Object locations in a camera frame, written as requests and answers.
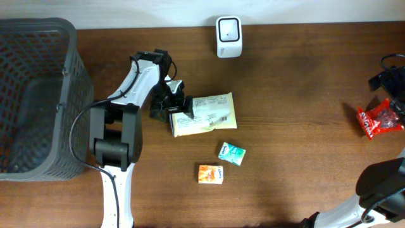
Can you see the yellow wet wipes pack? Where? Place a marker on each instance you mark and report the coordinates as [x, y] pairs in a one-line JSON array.
[[210, 113]]

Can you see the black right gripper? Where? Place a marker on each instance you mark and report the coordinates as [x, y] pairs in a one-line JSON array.
[[389, 83]]

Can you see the orange tissue pack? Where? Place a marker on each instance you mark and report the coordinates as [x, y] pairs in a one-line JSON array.
[[210, 174]]

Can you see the teal tissue pack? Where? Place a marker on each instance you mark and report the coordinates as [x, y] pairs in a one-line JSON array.
[[231, 153]]

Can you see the red snack bag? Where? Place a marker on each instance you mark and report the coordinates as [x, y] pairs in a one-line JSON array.
[[381, 119]]

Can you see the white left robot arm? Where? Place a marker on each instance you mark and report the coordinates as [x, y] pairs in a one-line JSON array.
[[116, 127]]

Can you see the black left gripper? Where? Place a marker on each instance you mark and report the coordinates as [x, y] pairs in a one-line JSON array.
[[173, 106]]

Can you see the white barcode scanner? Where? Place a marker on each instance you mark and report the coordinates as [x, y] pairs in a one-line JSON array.
[[229, 37]]

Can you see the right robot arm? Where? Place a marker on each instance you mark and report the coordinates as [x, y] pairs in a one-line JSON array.
[[379, 197]]

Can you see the grey plastic mesh basket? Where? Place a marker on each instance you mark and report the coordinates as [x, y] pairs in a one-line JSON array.
[[44, 86]]

